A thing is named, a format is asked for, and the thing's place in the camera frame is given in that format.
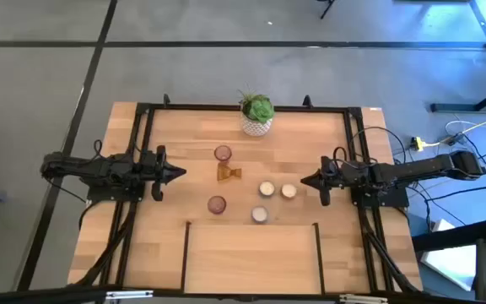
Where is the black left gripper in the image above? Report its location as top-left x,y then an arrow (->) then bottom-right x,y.
141,145 -> 187,203

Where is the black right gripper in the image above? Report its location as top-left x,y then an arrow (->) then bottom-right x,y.
300,155 -> 346,208

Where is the orange patterned ceramic candle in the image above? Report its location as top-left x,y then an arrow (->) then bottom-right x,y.
280,182 -> 299,200

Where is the amber ribbed glass candle holder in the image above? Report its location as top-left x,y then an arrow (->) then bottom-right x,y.
216,163 -> 243,182

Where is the pink ribbed glass candle holder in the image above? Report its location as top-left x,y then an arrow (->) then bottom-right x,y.
213,144 -> 233,164
207,195 -> 228,215

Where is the grey patterned ceramic candle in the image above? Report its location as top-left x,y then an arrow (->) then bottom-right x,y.
251,205 -> 270,225

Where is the blue patterned ceramic candle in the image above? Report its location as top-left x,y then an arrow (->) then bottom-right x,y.
258,180 -> 277,198

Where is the succulent in white patterned pot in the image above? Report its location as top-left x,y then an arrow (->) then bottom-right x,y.
237,84 -> 276,138

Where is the white floor sheet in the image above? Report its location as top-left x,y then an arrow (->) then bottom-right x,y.
419,219 -> 478,292

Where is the black tripod leg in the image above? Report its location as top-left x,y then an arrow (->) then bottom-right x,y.
316,0 -> 337,20

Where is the black aluminium rig frame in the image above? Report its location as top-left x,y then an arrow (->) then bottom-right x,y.
68,93 -> 424,296

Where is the silver frame bracket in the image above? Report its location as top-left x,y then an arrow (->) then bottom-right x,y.
105,289 -> 154,301
338,293 -> 390,304

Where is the white floor cable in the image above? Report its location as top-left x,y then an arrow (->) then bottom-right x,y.
444,119 -> 480,138

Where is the black table base frame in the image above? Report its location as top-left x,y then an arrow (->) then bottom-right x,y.
430,0 -> 486,114

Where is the black floor cable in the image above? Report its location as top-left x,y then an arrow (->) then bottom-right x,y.
407,183 -> 486,229

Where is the black camera mount crossbar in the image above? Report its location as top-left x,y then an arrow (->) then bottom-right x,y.
0,285 -> 486,304

